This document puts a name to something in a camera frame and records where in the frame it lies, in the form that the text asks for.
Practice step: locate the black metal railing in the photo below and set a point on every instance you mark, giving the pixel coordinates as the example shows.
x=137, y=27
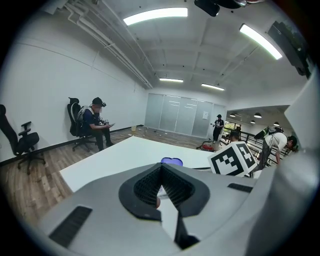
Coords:
x=250, y=140

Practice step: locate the green and black backpack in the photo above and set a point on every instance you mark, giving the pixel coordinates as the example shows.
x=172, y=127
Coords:
x=265, y=131

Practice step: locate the white ceiling pipes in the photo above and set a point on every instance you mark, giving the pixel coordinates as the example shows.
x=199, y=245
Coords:
x=107, y=42

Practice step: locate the long ceiling light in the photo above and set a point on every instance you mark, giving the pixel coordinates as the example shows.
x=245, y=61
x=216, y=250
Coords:
x=260, y=41
x=155, y=15
x=212, y=86
x=171, y=80

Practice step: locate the white paper sheet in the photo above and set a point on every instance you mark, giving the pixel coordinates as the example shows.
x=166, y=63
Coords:
x=205, y=115

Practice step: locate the red vacuum cleaner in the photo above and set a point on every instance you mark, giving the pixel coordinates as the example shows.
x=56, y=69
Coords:
x=208, y=146

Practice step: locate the black office chair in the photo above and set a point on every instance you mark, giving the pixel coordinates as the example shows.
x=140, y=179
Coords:
x=23, y=142
x=73, y=125

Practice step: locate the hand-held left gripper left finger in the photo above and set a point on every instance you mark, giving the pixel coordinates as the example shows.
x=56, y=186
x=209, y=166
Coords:
x=100, y=200

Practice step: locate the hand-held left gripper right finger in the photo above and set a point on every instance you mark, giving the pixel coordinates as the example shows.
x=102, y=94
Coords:
x=220, y=200

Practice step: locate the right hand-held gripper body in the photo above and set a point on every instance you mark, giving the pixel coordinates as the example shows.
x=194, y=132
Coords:
x=230, y=161

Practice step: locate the small yellow bin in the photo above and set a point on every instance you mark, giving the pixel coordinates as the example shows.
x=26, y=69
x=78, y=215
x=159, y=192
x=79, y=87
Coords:
x=133, y=128

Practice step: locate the person's white clothing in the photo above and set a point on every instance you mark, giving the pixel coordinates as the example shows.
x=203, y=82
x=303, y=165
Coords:
x=295, y=180

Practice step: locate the frosted glass partition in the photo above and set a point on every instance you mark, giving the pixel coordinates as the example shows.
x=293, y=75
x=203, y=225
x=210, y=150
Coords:
x=180, y=115

